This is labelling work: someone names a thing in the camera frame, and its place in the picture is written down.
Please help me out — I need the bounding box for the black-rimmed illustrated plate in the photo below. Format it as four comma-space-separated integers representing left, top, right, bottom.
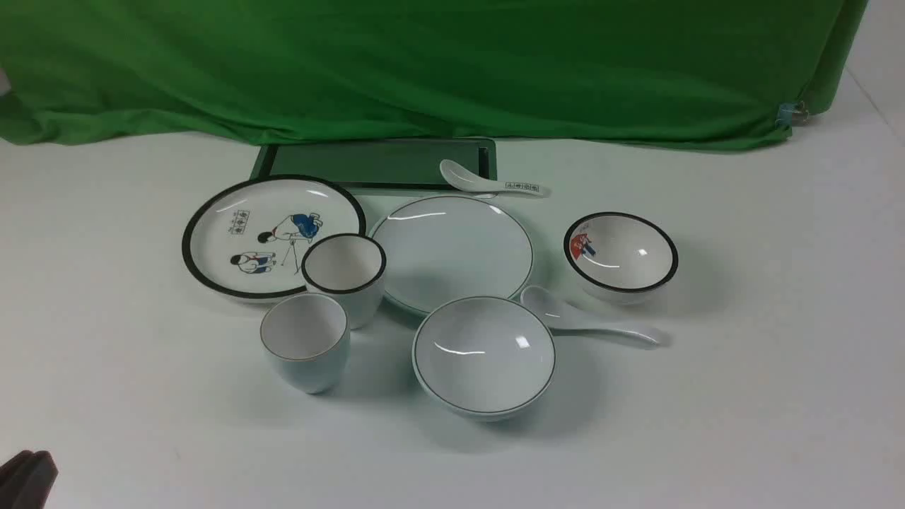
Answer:
182, 176, 366, 303

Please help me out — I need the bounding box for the green backdrop cloth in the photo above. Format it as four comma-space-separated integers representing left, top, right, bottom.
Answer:
1, 1, 867, 151

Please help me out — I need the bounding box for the pale green plain cup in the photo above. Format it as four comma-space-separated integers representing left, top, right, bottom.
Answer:
259, 293, 351, 395

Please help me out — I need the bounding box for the pale green plain plate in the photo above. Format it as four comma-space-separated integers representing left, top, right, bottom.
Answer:
370, 194, 536, 316

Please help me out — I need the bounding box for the black-rimmed illustrated bowl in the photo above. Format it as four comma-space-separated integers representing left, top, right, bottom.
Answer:
562, 211, 679, 305

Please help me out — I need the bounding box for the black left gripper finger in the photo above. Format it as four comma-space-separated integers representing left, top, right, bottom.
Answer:
1, 450, 59, 508

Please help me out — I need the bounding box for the plain white ceramic spoon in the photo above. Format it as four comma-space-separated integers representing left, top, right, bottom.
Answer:
518, 286, 672, 349

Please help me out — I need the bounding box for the pale green plain bowl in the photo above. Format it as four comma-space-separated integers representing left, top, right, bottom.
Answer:
411, 296, 556, 422

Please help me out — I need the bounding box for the dark green rectangular tray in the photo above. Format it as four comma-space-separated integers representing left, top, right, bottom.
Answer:
251, 138, 497, 193

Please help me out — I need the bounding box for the black-rimmed white cup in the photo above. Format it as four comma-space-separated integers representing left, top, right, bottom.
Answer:
300, 234, 387, 329

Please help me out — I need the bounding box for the white spoon with characters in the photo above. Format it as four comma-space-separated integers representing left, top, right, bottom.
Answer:
439, 159, 550, 199

